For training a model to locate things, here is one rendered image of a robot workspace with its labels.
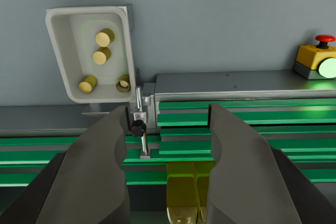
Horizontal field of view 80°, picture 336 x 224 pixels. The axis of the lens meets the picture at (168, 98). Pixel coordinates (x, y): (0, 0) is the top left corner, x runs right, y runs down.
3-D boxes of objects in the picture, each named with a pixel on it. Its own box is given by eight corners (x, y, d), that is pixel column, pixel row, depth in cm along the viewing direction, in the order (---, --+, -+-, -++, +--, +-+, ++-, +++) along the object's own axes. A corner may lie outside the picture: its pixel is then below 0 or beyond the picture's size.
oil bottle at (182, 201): (168, 154, 54) (167, 241, 36) (167, 137, 52) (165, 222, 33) (189, 153, 54) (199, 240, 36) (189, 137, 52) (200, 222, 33)
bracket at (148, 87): (144, 113, 56) (141, 129, 50) (141, 82, 52) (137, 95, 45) (157, 113, 56) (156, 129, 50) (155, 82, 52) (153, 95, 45)
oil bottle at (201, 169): (190, 153, 54) (200, 241, 36) (190, 137, 52) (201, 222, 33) (211, 153, 54) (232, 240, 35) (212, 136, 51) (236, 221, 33)
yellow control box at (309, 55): (291, 69, 56) (307, 80, 50) (299, 42, 53) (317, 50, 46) (317, 68, 56) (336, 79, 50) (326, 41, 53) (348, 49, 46)
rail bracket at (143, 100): (142, 135, 51) (135, 175, 40) (135, 72, 43) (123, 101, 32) (154, 135, 51) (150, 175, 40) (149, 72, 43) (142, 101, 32)
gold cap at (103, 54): (96, 46, 52) (90, 51, 48) (110, 46, 52) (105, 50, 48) (98, 59, 53) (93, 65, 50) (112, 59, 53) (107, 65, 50)
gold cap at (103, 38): (99, 28, 50) (93, 32, 46) (113, 28, 50) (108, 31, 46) (101, 43, 51) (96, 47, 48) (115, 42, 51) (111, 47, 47)
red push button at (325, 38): (318, 51, 48) (323, 37, 46) (308, 47, 51) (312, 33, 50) (335, 51, 48) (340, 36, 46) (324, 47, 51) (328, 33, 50)
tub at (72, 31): (82, 89, 59) (69, 103, 52) (60, 5, 49) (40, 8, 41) (141, 87, 59) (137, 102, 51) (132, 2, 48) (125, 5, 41)
